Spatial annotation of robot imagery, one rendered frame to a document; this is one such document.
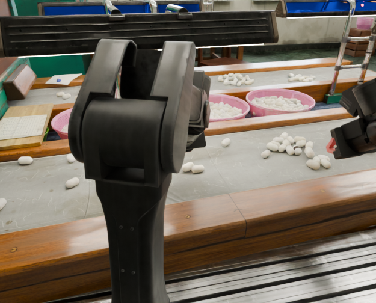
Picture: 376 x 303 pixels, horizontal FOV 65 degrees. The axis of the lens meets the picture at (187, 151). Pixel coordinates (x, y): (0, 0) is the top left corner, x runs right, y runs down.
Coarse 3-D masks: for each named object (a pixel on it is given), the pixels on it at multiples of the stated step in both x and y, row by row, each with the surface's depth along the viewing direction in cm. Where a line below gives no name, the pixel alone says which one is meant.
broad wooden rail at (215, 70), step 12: (300, 60) 180; (312, 60) 180; (324, 60) 180; (348, 60) 180; (216, 72) 158; (228, 72) 160; (240, 72) 162; (252, 72) 164; (36, 84) 138; (48, 84) 139; (60, 84) 140; (72, 84) 142
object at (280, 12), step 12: (288, 0) 128; (300, 0) 130; (312, 0) 131; (324, 0) 133; (276, 12) 132; (288, 12) 128; (300, 12) 130; (312, 12) 131; (324, 12) 132; (336, 12) 134; (360, 12) 137; (372, 12) 138
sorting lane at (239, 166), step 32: (288, 128) 101; (320, 128) 101; (64, 160) 83; (192, 160) 83; (224, 160) 83; (256, 160) 83; (288, 160) 83; (352, 160) 83; (0, 192) 70; (32, 192) 70; (64, 192) 70; (192, 192) 70; (224, 192) 70; (0, 224) 61; (32, 224) 61
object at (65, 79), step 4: (52, 76) 147; (56, 76) 148; (60, 76) 147; (64, 76) 148; (68, 76) 148; (72, 76) 147; (76, 76) 147; (52, 80) 142; (56, 80) 142; (60, 80) 141; (64, 80) 142; (68, 80) 141; (64, 84) 138
